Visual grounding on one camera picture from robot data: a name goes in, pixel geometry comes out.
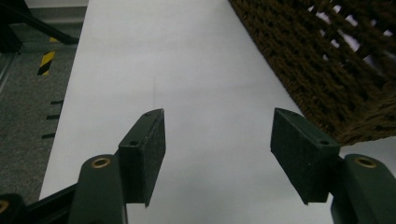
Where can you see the black metal stand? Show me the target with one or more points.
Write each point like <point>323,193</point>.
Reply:
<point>28,23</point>

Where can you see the brown woven basket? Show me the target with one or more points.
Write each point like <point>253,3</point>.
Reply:
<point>330,62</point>

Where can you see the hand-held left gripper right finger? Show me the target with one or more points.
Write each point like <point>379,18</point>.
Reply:
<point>308,155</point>

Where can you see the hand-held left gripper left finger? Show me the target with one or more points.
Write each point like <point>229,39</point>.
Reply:
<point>137,161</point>

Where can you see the yellow black striped tape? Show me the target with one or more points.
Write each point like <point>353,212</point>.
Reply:
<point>46,60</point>

